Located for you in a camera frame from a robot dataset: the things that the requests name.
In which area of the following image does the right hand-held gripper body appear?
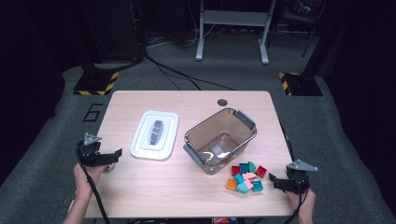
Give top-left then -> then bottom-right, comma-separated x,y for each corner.
286,159 -> 319,194

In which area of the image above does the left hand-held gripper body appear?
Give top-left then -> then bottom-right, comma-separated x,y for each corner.
76,133 -> 108,167

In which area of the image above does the red toy brick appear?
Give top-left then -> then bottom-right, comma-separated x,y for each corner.
255,165 -> 269,179

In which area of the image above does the white lid with grey handle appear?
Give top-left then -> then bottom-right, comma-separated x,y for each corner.
129,109 -> 180,161

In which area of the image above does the pile of coloured toy bricks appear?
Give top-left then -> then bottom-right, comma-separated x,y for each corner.
225,161 -> 269,195

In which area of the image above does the grey transparent storage box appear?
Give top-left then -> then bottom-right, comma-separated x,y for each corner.
182,107 -> 258,175

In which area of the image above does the person's left hand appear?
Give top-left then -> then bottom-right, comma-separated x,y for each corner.
73,163 -> 108,194

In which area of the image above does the person's right hand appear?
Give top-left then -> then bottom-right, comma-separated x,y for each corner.
288,188 -> 318,217

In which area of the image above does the black base with striped tape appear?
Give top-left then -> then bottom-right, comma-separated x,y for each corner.
73,71 -> 120,96
278,72 -> 324,97

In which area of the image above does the right hand-held gripper black cable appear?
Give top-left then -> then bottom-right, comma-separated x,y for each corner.
283,183 -> 309,224

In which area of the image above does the hand-held gripper black cable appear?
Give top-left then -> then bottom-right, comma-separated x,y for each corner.
283,183 -> 309,224
75,146 -> 111,224

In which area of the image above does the left hand-held gripper black cable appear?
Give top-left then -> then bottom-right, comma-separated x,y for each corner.
75,146 -> 111,224

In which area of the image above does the thin black cable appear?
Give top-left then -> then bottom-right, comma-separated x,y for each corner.
278,120 -> 296,161

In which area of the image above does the long black floor cable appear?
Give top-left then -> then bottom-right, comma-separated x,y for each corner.
144,52 -> 234,91

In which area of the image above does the grey metal stand frame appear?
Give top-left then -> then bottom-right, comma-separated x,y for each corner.
195,0 -> 277,65

